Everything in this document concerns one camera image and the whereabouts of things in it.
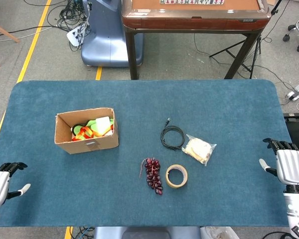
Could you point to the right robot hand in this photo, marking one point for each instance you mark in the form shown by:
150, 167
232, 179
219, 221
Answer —
291, 166

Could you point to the clear bag of yellow snacks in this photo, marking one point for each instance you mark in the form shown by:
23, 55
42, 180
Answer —
198, 149

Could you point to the cardboard box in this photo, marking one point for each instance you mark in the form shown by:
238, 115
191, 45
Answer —
102, 145

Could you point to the yellow packing tape roll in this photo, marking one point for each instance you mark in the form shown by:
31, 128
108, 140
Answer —
168, 180

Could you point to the dark red grape bunch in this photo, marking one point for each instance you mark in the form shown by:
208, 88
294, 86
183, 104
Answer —
153, 174

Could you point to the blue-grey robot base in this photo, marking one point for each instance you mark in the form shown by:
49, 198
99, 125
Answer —
107, 42

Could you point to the white crumpled plastic bag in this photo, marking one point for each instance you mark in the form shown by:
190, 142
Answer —
216, 234

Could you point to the black equipment case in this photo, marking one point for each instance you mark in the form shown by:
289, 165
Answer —
297, 129

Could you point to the teal fabric table mat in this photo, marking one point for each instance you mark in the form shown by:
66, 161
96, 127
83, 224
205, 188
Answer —
64, 186

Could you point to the green foam pieces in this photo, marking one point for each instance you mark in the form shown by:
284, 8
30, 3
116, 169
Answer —
91, 123

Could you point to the black tripod stand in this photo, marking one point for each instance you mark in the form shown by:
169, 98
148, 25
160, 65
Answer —
241, 62

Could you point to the white square pad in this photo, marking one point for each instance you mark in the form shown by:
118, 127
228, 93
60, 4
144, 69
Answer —
103, 124

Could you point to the grey-blue own robot torso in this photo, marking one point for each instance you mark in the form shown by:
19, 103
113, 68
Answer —
144, 234

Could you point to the white power strip with plugs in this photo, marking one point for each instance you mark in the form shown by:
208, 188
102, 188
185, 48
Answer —
73, 36

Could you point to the brown mahjong table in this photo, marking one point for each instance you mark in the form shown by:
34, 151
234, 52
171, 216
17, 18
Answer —
189, 22

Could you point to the row of face-up mahjong tiles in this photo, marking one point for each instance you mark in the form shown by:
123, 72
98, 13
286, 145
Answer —
192, 1

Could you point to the white power strip red switch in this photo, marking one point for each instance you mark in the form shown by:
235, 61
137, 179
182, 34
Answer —
296, 92

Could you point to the wooden easel frame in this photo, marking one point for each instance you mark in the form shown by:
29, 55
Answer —
7, 33

